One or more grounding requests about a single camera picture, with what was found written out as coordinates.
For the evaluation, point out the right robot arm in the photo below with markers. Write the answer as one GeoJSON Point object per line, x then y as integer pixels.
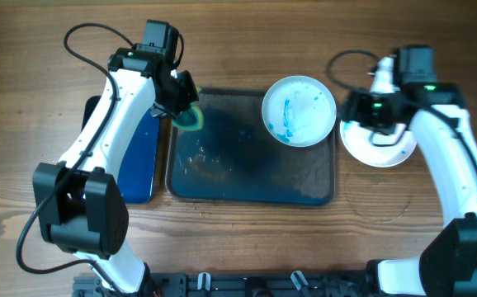
{"type": "Point", "coordinates": [408, 108]}

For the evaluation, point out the black water tray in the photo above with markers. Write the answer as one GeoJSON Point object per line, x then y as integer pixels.
{"type": "Point", "coordinates": [127, 149]}

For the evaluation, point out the dark brown serving tray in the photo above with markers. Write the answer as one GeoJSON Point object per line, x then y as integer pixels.
{"type": "Point", "coordinates": [234, 158]}

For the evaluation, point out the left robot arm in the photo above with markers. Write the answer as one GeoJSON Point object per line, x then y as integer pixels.
{"type": "Point", "coordinates": [79, 207]}

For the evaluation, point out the green yellow sponge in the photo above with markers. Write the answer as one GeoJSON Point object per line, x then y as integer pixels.
{"type": "Point", "coordinates": [186, 115]}

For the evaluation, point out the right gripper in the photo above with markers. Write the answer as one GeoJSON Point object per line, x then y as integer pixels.
{"type": "Point", "coordinates": [355, 105]}

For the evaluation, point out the white plate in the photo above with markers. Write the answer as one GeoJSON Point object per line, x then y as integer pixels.
{"type": "Point", "coordinates": [299, 111]}
{"type": "Point", "coordinates": [375, 149]}

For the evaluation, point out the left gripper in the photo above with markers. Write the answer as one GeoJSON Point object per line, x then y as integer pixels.
{"type": "Point", "coordinates": [191, 93]}

